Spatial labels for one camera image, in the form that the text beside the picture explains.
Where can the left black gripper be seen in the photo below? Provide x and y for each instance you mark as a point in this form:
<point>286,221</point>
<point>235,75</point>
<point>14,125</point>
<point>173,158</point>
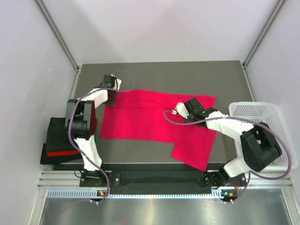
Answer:
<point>112,103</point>

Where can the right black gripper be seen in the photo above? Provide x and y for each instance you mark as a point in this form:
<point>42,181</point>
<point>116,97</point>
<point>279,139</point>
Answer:
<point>188,119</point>

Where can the red t shirt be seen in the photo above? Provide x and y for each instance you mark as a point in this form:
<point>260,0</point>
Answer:
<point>139,115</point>

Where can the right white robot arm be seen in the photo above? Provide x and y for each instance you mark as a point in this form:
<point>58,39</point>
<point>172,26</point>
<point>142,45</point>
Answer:
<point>259,146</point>

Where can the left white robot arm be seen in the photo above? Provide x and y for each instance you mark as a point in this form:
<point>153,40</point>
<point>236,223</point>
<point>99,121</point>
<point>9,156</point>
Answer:
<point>81,125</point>

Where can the folded black shirt stack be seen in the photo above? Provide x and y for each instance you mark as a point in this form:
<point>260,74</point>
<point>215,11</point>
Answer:
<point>57,149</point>

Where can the white perforated plastic basket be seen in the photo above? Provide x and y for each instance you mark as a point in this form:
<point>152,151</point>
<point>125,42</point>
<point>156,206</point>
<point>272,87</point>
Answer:
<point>270,114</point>

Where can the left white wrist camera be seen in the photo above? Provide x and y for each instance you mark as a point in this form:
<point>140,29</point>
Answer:
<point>117,82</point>

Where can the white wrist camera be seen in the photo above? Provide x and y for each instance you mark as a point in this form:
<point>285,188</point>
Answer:
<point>117,82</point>
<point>181,110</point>

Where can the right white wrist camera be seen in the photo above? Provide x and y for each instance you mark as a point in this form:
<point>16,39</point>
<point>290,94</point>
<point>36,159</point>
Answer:
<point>181,110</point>

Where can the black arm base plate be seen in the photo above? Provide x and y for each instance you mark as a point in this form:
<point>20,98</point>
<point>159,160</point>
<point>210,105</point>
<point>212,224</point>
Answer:
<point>166,179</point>

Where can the left aluminium frame post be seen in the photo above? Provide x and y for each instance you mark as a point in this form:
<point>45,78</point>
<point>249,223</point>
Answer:
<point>55,31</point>

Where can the aluminium frame post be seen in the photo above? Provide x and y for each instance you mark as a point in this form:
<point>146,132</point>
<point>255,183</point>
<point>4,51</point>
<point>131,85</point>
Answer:
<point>264,31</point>
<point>55,31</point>

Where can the slotted grey cable duct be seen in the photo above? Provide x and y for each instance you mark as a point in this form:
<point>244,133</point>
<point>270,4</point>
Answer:
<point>97,194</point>

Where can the right aluminium frame post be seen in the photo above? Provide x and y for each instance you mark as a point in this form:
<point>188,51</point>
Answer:
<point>264,31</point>

